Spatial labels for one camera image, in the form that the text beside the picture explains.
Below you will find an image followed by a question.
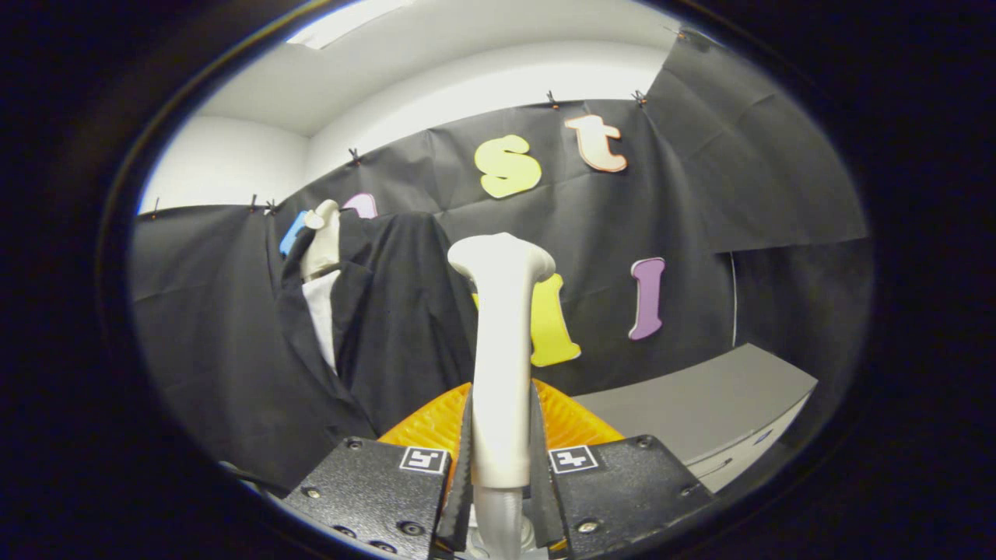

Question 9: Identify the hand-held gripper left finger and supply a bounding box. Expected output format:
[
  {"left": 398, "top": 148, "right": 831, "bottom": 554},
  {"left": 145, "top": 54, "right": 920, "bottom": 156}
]
[{"left": 282, "top": 381, "right": 475, "bottom": 560}]

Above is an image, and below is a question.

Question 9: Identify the white garment steamer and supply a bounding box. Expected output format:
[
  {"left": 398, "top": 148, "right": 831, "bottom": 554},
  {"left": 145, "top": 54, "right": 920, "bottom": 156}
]
[{"left": 447, "top": 232, "right": 557, "bottom": 560}]

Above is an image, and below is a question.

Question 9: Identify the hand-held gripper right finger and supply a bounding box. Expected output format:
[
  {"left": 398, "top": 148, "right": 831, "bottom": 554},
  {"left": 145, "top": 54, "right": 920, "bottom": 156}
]
[{"left": 529, "top": 379, "right": 713, "bottom": 558}]

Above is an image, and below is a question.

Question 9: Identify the grey cabinet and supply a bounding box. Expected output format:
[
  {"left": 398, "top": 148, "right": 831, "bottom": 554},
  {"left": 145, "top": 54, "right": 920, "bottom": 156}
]
[{"left": 572, "top": 344, "right": 818, "bottom": 492}]

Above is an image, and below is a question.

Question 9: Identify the black suit jacket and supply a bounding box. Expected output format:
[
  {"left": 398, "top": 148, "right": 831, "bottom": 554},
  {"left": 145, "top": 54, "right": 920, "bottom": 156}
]
[{"left": 276, "top": 210, "right": 479, "bottom": 471}]

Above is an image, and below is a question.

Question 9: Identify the cream clothes hanger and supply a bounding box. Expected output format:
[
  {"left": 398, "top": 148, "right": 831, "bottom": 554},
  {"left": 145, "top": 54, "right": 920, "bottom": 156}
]
[{"left": 300, "top": 200, "right": 343, "bottom": 281}]

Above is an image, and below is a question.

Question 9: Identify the black backdrop cloth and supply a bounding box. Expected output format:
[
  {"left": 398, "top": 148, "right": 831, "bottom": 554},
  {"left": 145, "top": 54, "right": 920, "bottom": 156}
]
[{"left": 128, "top": 30, "right": 872, "bottom": 492}]

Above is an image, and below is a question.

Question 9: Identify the white shirt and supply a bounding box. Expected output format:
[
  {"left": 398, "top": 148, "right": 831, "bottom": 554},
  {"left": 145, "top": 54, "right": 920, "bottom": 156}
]
[{"left": 302, "top": 270, "right": 342, "bottom": 374}]

